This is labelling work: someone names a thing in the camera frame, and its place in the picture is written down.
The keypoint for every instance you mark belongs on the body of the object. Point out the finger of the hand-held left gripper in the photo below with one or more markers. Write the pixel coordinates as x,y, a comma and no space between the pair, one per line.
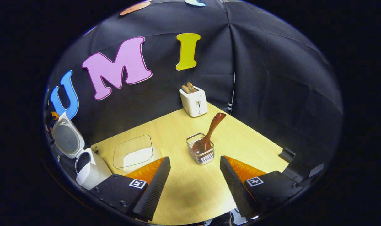
54,115

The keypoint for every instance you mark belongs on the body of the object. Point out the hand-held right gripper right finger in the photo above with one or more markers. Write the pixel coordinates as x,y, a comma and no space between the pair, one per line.
233,185

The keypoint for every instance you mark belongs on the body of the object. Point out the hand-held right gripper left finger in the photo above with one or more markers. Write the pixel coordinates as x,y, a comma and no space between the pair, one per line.
156,185

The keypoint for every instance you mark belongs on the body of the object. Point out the white rice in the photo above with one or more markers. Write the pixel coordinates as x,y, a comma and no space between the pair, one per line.
142,157

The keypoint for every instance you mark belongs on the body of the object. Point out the brown wooden spoon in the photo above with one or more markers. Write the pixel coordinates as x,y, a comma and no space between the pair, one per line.
211,131

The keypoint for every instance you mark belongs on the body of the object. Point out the white rice cooker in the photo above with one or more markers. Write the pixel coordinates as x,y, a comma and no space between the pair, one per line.
93,172

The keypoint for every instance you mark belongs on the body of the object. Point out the clear plastic box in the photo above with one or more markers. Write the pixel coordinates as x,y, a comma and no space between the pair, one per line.
131,144

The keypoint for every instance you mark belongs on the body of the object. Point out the black table clamp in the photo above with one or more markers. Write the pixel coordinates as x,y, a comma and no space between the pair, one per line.
287,154

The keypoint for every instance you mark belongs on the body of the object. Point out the silver cloth clip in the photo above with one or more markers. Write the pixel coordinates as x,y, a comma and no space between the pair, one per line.
229,106

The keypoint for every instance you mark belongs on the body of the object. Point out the white toaster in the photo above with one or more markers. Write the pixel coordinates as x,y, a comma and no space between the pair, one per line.
193,103

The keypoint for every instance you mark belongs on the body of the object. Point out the toast slice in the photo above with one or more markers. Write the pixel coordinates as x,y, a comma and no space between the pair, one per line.
190,87
185,89

